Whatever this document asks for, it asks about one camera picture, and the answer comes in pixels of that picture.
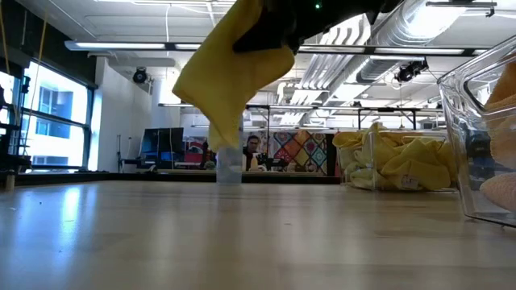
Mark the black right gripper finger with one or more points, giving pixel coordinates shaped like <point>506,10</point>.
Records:
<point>262,40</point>

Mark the yellow microfiber towel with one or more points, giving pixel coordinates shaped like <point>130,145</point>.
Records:
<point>419,165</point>
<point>363,179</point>
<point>354,141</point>
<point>217,80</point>

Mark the black ceiling spotlight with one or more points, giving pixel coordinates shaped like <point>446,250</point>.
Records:
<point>409,71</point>
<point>140,75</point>

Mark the person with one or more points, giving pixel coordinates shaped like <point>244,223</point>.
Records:
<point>252,147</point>

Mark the patterned hanging fabric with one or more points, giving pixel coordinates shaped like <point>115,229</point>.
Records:
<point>302,151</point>

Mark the black ceiling track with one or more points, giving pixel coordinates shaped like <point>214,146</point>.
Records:
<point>459,4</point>

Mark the long ceiling light bar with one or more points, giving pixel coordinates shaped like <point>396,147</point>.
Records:
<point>121,45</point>

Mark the clear plastic basket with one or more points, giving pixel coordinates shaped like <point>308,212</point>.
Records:
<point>455,121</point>
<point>375,173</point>

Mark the large window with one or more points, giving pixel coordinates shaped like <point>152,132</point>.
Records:
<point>56,108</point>

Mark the black shelf rack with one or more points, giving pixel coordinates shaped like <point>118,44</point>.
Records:
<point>12,161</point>

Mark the silver ventilation duct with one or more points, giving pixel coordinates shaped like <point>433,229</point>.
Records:
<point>383,68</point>

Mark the black frame table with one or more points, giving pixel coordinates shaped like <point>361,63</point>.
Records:
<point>387,109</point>

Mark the black aluminium rig frame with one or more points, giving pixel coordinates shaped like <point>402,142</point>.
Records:
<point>121,178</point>

